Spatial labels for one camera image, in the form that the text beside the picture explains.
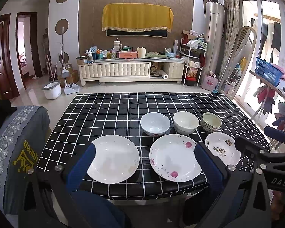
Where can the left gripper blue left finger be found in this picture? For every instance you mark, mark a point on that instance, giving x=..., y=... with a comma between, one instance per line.
x=78, y=165

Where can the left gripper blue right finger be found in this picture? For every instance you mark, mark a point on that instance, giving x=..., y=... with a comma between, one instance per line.
x=212, y=167

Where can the pink storage box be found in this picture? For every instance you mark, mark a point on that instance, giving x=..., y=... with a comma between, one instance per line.
x=128, y=54

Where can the cream white bowl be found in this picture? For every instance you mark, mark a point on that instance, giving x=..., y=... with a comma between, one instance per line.
x=185, y=123

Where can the arched floor mirror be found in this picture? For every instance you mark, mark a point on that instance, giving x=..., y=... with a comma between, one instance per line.
x=238, y=62

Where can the clothes drying rack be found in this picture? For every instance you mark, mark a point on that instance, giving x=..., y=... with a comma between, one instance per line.
x=272, y=99

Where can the cream tufted TV cabinet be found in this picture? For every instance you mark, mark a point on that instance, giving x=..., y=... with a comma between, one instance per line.
x=130, y=70

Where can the white metal shelf rack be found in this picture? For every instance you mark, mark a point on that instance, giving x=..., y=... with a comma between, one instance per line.
x=193, y=51

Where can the grey queen print cloth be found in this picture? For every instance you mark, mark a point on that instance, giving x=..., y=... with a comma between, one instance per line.
x=22, y=139

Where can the floral patterned green bowl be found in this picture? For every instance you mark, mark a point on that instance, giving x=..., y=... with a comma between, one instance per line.
x=211, y=122

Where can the silver standing air conditioner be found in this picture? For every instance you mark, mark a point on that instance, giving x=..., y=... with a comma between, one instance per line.
x=214, y=21

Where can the blue plastic basket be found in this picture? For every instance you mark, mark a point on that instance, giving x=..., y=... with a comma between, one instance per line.
x=268, y=72

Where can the white dustpan with broom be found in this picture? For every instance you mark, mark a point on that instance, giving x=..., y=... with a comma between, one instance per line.
x=70, y=88

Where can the cartoon print white plate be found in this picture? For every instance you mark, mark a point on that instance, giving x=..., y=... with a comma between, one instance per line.
x=223, y=146

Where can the black white grid tablecloth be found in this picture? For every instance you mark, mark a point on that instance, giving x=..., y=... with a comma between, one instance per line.
x=89, y=116

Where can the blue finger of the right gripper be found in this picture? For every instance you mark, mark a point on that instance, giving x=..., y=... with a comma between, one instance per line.
x=247, y=147
x=278, y=135

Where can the cream plastic jug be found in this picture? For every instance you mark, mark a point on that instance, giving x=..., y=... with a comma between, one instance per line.
x=141, y=52

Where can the white mop bucket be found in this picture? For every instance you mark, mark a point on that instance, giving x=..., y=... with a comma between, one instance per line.
x=52, y=90

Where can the pink floral white plate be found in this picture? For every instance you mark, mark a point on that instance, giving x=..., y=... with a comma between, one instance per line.
x=172, y=157

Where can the plain white plate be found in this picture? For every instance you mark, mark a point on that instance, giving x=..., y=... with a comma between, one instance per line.
x=116, y=159

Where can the pink tote bag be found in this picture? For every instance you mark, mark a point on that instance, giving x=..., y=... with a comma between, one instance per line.
x=209, y=82

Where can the brown wooden door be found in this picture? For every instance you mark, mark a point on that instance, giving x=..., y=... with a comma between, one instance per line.
x=8, y=87

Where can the yellow cloth covered television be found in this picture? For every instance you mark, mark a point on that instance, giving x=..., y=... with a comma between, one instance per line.
x=137, y=19

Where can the bluish white bowl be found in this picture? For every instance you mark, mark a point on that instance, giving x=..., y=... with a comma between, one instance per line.
x=155, y=124

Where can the white paper roll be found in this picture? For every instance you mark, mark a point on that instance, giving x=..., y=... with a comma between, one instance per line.
x=161, y=74

